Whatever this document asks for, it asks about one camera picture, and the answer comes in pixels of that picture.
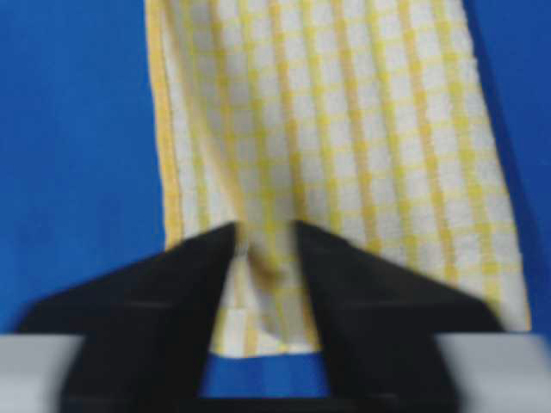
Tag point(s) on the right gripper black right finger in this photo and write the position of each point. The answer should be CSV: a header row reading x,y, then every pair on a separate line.
x,y
378,322

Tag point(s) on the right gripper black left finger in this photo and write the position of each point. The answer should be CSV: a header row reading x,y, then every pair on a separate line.
x,y
146,328

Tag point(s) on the yellow checkered towel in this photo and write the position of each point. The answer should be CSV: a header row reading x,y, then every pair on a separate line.
x,y
365,118

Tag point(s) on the blue table cloth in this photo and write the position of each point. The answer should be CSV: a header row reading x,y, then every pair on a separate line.
x,y
81,189

